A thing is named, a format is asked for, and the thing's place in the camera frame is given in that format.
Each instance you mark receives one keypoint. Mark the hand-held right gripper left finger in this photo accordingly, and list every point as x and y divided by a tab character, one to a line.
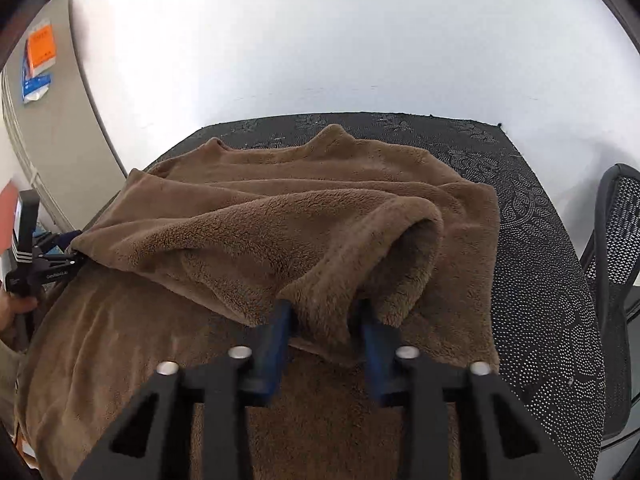
277	350

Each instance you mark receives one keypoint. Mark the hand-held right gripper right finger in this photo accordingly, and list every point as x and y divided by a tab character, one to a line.
375	360

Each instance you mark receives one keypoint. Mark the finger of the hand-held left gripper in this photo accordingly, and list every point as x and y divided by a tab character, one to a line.
57	264
57	245

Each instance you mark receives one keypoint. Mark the brown fleece sweater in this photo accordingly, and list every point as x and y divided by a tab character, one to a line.
250	220

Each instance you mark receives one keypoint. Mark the person's left forearm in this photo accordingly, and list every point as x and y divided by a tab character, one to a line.
10	370

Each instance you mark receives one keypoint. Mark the person's left hand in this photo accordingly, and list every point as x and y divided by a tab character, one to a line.
12	310

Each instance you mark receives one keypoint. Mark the red foam panel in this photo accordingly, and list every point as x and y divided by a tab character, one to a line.
7	215

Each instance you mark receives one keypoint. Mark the grey door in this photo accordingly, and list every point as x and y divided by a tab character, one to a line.
55	150

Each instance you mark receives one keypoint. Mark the black dotted table mat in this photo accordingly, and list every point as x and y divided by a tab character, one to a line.
540	260

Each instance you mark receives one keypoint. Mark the black mesh chair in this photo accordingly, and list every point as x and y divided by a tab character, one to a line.
617	240

